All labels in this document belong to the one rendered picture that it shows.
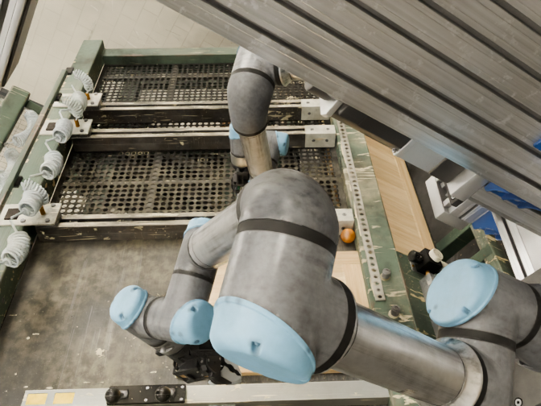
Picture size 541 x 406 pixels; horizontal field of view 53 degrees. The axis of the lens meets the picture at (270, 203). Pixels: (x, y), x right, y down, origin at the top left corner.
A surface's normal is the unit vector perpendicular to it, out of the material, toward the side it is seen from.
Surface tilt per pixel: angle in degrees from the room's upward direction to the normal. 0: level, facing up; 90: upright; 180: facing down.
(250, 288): 41
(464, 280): 8
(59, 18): 90
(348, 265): 59
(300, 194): 71
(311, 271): 98
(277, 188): 46
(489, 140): 90
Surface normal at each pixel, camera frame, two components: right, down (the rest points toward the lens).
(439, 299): -0.82, -0.48
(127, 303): -0.51, -0.59
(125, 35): 0.00, 0.72
